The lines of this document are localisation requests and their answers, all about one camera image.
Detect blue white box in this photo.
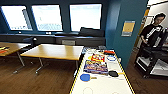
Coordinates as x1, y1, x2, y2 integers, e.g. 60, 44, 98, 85
81, 47, 98, 55

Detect white vent panel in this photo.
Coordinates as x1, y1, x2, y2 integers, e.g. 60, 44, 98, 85
61, 39, 76, 46

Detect black cushion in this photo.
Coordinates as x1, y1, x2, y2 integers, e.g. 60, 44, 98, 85
79, 27, 105, 38

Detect yellow red game box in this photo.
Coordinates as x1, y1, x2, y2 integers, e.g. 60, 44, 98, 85
89, 53, 106, 63

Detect dark grey box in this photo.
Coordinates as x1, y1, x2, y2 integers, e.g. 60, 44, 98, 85
98, 45, 108, 51

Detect colourful snack packets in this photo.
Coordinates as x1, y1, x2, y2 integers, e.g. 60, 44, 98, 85
83, 59, 110, 76

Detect red flat box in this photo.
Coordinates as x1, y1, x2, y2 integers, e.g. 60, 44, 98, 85
103, 49, 116, 56

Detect white plate blue rim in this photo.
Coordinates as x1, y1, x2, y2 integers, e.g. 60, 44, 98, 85
105, 55, 118, 63

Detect bright window pane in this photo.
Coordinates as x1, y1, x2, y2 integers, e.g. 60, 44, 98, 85
69, 3, 103, 33
0, 5, 29, 32
31, 4, 64, 33

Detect blue round paddle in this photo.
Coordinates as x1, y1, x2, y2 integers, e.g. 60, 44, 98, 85
79, 73, 98, 83

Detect large wooden table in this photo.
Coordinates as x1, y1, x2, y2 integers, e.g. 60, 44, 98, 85
19, 44, 84, 76

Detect dark window bench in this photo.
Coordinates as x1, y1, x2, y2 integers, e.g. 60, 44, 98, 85
0, 33, 107, 47

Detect white yellow air hockey table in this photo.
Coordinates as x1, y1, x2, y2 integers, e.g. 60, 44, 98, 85
69, 49, 136, 94

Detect black office chair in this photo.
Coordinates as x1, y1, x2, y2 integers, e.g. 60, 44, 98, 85
21, 36, 39, 53

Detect person in black shirt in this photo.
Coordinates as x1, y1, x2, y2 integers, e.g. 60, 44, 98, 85
139, 12, 168, 49

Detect black wheeled cart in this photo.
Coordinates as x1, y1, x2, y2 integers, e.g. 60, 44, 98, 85
134, 46, 168, 78

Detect wooden table with clutter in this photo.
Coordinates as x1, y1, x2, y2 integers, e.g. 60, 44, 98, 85
0, 41, 32, 74

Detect red yellow item stack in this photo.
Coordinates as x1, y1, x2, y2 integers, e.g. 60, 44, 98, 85
0, 46, 9, 54

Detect yellow wall poster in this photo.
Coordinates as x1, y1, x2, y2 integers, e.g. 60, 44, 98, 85
121, 20, 136, 37

